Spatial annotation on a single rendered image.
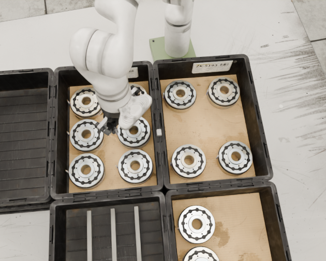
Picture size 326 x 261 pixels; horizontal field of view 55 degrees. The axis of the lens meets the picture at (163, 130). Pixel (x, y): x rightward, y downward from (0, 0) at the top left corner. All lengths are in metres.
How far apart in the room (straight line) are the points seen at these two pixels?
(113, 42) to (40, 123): 0.61
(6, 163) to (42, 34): 0.58
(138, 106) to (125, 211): 0.39
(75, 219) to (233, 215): 0.46
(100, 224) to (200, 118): 0.44
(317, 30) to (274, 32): 1.08
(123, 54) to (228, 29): 0.91
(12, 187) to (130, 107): 0.51
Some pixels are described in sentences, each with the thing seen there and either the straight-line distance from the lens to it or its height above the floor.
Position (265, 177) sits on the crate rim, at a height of 0.93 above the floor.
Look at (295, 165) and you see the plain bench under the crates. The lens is 1.19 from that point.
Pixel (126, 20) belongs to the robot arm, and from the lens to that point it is 0.53.
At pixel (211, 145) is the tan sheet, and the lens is 0.99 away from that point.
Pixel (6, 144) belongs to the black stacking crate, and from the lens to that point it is 1.08.
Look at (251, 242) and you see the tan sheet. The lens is 0.97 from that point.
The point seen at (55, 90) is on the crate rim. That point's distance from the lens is 0.98.
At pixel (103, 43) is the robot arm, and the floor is 1.35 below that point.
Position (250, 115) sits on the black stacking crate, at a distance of 0.99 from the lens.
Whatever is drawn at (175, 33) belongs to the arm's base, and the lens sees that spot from 1.10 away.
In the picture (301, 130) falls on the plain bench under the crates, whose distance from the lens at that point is 1.25.
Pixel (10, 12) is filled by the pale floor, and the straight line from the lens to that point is 2.52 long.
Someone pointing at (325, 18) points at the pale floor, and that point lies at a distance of 2.57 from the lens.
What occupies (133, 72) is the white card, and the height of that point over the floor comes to 0.89.
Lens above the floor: 1.76
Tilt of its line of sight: 70 degrees down
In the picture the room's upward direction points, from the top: 3 degrees clockwise
